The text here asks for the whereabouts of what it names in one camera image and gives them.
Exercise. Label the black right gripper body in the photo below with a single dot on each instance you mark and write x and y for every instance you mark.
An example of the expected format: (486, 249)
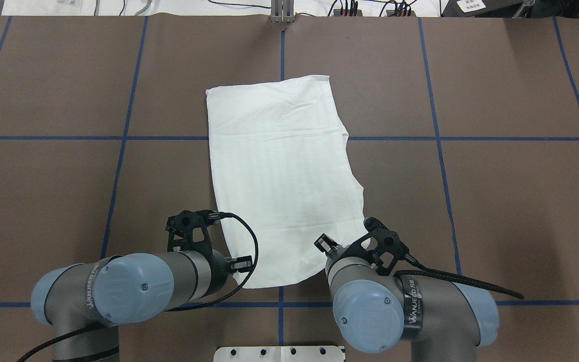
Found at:
(325, 244)

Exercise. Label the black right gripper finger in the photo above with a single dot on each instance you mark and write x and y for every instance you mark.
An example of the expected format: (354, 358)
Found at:
(326, 244)

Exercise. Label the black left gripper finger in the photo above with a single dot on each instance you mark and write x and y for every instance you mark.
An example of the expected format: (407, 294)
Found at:
(243, 264)

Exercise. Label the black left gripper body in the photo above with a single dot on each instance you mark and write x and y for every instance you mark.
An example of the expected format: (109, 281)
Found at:
(219, 270)

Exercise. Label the white long-sleeve printed shirt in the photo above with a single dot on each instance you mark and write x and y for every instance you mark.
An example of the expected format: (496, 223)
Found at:
(279, 161)

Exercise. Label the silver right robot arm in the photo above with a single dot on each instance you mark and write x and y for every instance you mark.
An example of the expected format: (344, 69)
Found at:
(382, 295)

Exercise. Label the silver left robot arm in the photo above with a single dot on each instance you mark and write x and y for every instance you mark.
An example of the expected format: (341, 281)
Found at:
(85, 303)

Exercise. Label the black power strip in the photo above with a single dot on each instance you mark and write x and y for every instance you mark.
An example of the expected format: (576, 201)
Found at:
(387, 9)

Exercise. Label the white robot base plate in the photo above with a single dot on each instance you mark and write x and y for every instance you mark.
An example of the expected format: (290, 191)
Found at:
(281, 353)

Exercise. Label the aluminium frame post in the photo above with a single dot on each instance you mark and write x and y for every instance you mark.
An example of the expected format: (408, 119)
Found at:
(282, 11)

